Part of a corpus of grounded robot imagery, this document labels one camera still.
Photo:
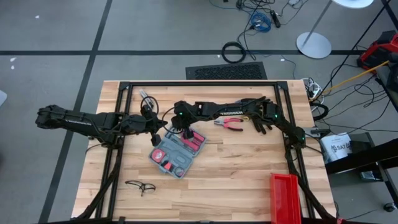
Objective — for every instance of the black glove yellow cuff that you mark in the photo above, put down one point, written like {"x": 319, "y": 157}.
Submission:
{"x": 262, "y": 127}

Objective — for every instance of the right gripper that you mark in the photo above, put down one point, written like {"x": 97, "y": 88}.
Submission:
{"x": 183, "y": 119}

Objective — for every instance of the grey black utility knife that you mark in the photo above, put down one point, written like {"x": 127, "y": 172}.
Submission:
{"x": 143, "y": 94}

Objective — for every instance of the clear black-framed safety glasses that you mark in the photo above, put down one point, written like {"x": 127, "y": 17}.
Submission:
{"x": 140, "y": 186}

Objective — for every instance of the black caster wheel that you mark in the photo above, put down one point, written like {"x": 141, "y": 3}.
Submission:
{"x": 389, "y": 207}

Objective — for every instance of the white floor lamp stand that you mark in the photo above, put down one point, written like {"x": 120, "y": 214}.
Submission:
{"x": 314, "y": 46}

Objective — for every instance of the red black machine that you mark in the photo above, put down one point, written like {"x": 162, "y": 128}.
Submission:
{"x": 377, "y": 51}

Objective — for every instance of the black power strip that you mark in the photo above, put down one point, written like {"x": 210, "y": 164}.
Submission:
{"x": 275, "y": 18}

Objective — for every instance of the grey plastic tool case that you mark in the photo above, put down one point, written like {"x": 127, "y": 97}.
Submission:
{"x": 177, "y": 158}

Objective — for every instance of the grey floor object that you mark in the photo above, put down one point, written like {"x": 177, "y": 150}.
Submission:
{"x": 2, "y": 98}

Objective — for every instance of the black aluminium table frame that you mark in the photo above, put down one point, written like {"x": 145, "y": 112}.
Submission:
{"x": 202, "y": 83}

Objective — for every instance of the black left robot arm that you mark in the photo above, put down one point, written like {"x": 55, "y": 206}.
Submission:
{"x": 77, "y": 119}

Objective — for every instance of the white power adapter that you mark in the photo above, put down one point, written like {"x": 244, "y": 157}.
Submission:
{"x": 293, "y": 2}

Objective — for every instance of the red bit holder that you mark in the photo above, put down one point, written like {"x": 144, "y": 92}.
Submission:
{"x": 199, "y": 138}

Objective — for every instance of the red plastic bin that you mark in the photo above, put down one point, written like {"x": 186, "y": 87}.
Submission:
{"x": 284, "y": 202}

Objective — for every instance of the black cart frame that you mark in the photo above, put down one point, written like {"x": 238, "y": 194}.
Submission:
{"x": 357, "y": 159}

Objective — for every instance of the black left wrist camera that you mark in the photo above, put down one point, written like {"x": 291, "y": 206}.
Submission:
{"x": 147, "y": 112}

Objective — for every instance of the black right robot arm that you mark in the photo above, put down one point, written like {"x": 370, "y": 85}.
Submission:
{"x": 230, "y": 112}

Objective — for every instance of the grey metal base plate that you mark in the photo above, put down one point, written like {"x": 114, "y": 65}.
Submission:
{"x": 311, "y": 132}

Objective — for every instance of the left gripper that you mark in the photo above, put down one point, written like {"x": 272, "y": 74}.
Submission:
{"x": 140, "y": 124}

